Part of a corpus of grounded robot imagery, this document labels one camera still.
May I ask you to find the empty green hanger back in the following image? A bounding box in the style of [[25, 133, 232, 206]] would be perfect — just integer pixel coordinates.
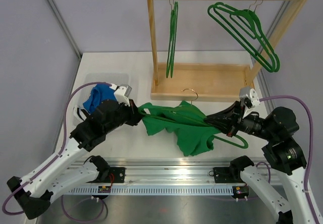
[[166, 0, 177, 78]]

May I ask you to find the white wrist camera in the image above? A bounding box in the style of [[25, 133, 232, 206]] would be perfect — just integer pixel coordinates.
[[239, 86, 260, 116], [109, 84, 132, 106]]

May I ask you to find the green hanger of blue top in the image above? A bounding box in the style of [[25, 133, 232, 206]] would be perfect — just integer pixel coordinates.
[[207, 0, 276, 72]]

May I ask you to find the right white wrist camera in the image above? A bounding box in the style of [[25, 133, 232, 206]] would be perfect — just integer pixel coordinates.
[[239, 86, 260, 116]]

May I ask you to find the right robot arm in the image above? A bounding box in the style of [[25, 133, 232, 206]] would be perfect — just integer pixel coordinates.
[[204, 99, 322, 223]]

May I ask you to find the green hanger of striped top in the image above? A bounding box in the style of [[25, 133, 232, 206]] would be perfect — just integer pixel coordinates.
[[213, 0, 281, 73]]

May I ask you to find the striped black white tank top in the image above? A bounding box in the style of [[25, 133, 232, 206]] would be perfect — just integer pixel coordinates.
[[73, 105, 89, 122]]

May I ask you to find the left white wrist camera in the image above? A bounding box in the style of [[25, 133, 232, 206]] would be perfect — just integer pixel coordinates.
[[109, 84, 132, 106]]

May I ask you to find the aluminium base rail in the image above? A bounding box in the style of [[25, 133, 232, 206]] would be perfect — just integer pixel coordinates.
[[60, 143, 293, 186]]

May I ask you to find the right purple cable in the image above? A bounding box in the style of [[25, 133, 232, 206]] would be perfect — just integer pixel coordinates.
[[254, 95, 316, 224]]

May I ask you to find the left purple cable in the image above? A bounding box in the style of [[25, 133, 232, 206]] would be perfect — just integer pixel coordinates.
[[2, 82, 113, 221]]

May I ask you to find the blue tank top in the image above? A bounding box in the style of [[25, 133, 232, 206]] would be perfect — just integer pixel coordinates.
[[83, 83, 116, 114]]

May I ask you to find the purple cable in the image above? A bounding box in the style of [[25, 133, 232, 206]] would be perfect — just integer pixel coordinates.
[[254, 95, 316, 224], [2, 82, 113, 221]]

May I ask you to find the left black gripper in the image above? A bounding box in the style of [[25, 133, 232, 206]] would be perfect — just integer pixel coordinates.
[[104, 98, 147, 134]]

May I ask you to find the white slotted cable duct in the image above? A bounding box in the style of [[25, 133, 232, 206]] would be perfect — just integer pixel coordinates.
[[67, 185, 233, 196]]

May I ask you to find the wooden clothes rack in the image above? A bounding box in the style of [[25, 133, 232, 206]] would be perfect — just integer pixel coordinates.
[[147, 0, 307, 102]]

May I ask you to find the green tank top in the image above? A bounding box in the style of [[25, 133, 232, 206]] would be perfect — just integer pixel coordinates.
[[137, 100, 222, 157]]

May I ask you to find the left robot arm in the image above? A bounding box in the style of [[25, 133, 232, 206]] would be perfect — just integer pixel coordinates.
[[7, 99, 142, 219]]

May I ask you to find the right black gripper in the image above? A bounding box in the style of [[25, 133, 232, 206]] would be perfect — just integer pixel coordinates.
[[204, 100, 276, 141]]

